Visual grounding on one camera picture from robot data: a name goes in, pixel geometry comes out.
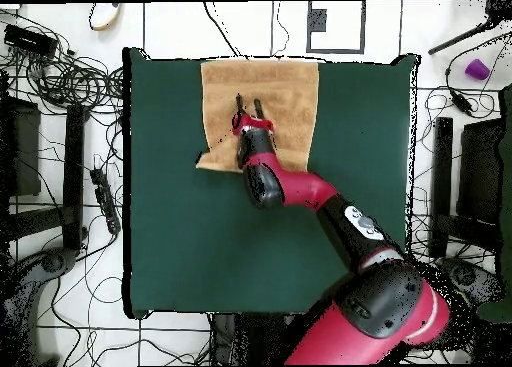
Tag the person's foot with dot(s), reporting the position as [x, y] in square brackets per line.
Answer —
[104, 16]

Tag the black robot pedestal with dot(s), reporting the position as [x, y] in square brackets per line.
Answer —
[248, 339]

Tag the dark green table cloth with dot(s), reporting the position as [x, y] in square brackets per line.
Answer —
[180, 263]

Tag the black upright bar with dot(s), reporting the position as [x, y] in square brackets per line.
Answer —
[442, 183]
[74, 175]

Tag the black floor panel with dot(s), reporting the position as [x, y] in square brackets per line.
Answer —
[480, 171]
[24, 151]

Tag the orange terry towel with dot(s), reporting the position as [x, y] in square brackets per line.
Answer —
[288, 103]

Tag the purple cup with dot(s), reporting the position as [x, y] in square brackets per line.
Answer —
[477, 69]

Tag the black power strip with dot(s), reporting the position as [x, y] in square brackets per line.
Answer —
[104, 201]

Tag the black rod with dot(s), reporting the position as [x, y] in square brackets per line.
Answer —
[460, 37]

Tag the grey floor frame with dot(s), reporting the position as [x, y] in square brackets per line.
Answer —
[336, 51]

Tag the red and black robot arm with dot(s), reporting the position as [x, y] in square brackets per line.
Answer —
[304, 187]

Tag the black box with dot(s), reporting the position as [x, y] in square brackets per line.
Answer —
[30, 41]

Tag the black tripod base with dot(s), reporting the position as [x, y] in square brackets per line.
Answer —
[52, 262]
[468, 277]

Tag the black power adapter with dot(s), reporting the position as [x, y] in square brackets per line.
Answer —
[462, 102]

